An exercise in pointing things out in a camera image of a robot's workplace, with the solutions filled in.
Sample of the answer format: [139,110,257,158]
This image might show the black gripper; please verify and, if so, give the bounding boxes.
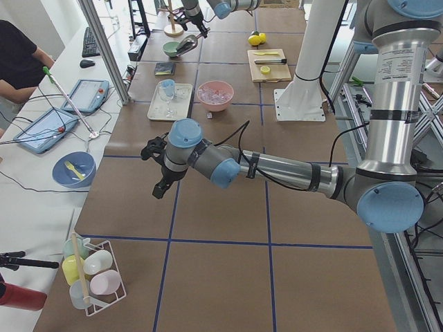
[141,136,186,199]
[175,10,210,38]

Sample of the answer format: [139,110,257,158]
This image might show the steel ice scoop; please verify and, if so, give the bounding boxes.
[176,34,202,56]

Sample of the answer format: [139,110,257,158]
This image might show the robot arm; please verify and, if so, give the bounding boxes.
[174,0,261,38]
[141,1,442,233]

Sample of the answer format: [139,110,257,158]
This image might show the pile of clear ice cubes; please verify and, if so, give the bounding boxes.
[197,86,233,105]

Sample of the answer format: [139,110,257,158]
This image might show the light blue cup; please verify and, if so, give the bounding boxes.
[159,79,175,102]

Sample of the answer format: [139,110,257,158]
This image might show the white cup in rack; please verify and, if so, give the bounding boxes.
[83,250,113,275]

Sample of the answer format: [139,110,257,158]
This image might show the pink cup in rack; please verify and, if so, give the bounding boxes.
[90,270,122,295]

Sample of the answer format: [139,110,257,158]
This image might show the green cup in rack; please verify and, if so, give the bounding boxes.
[63,234,91,259]

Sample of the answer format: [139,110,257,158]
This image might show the yellow cup in rack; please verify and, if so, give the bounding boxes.
[62,255,80,286]

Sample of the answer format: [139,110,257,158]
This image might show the wooden stand with round base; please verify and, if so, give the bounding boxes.
[163,0,184,37]

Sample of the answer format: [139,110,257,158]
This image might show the green bowl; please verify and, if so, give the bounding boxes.
[163,41,180,58]

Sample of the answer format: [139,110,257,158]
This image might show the yellow lemon lower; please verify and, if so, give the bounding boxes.
[248,35,262,46]

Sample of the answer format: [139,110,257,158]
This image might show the yellow lemon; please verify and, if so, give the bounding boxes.
[258,33,267,44]
[248,35,262,46]

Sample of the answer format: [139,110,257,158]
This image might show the grey folded cloth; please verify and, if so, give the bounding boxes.
[154,62,176,76]

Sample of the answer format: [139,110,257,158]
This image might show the yellow lemon upper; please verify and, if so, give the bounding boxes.
[258,33,267,44]

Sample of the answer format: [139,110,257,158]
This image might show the yellow plastic knife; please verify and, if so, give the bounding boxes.
[253,51,280,56]

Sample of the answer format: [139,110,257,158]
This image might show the steel cylinder tube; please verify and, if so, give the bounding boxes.
[254,58,287,65]

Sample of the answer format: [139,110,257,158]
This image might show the pink bowl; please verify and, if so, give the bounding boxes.
[197,80,234,112]

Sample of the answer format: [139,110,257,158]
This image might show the clear wine glass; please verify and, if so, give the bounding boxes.
[159,79,175,118]

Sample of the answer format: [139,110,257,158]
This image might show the wooden cutting board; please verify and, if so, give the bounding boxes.
[247,48,292,82]

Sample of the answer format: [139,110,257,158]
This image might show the lemon half slice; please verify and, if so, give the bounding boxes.
[260,66,271,75]

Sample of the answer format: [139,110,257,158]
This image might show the black power strip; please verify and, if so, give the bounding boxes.
[127,35,148,62]

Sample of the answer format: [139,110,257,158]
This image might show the cream bear tray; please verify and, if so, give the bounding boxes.
[147,83,193,121]

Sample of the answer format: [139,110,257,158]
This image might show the blue bowl with fork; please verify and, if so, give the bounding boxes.
[52,151,96,189]

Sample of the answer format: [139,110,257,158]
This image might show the metal rod green tip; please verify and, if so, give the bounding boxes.
[42,66,99,139]

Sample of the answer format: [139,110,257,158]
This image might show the yellow plastic fork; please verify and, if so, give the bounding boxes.
[64,160,84,181]

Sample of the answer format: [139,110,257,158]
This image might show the black keyboard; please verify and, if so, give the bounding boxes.
[82,27,100,58]

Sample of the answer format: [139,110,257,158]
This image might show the blue tablet far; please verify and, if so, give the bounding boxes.
[69,79,110,114]

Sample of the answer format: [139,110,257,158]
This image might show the blue tablet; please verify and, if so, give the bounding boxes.
[13,107,79,154]
[69,79,110,114]

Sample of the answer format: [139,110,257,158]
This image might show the black computer mouse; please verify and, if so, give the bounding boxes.
[79,59,96,68]

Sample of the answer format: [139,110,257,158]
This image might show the blue tablet near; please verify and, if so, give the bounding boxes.
[13,107,79,154]

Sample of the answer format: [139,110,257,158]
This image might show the red bottle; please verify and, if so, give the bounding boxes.
[1,282,47,311]

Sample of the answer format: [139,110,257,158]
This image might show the person in black shirt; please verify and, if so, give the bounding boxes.
[0,19,56,138]

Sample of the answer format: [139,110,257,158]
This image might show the white wire cup rack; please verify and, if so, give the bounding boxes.
[62,233,127,317]

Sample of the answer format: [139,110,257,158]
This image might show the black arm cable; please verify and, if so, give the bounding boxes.
[207,120,371,191]

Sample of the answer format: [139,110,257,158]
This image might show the aluminium frame post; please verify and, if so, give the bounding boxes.
[79,0,130,105]

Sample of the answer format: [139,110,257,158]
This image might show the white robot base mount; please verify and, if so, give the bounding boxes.
[274,0,347,122]

